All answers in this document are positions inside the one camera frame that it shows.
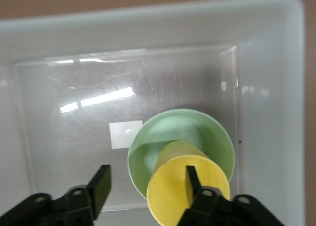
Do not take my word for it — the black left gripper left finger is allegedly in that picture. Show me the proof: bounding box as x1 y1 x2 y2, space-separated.
0 164 112 226

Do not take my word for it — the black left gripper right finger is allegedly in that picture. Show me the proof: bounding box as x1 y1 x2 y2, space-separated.
176 165 287 226

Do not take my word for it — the yellow plastic cup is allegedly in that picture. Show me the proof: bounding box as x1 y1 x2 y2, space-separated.
146 140 231 226

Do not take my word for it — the green plastic bowl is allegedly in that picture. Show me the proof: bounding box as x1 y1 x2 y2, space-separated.
127 108 235 201

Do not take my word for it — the clear plastic box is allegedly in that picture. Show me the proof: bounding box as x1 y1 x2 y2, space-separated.
0 0 308 226

